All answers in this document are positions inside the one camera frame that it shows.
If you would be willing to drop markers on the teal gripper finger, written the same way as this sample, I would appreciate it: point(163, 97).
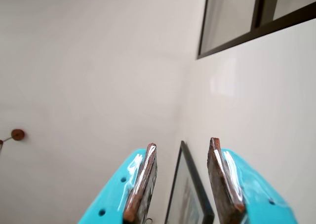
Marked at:
point(113, 192)
point(237, 192)

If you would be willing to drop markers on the black framed picture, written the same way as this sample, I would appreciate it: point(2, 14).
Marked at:
point(187, 199)

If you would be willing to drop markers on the brown round wall knob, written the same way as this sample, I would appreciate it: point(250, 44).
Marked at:
point(17, 134)

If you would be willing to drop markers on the dark window frame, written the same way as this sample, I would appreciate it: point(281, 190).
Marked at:
point(260, 7)

